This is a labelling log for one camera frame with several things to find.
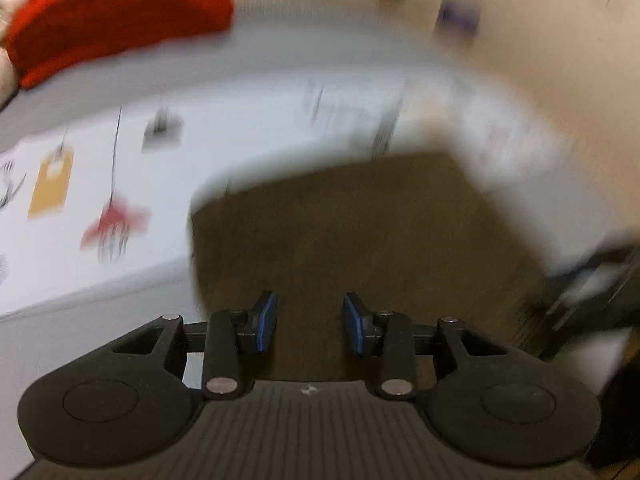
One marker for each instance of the purple rolled yoga mat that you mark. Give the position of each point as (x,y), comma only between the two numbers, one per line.
(458,22)

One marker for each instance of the grey printed bed sheet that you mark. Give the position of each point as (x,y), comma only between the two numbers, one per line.
(102,165)

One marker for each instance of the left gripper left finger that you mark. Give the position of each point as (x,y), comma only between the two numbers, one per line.
(236,345)

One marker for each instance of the red folded quilt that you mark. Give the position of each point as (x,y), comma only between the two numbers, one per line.
(48,36)

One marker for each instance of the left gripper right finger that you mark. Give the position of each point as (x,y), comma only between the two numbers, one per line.
(383,348)

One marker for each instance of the dark olive corduroy pants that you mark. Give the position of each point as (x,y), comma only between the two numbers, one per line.
(405,233)

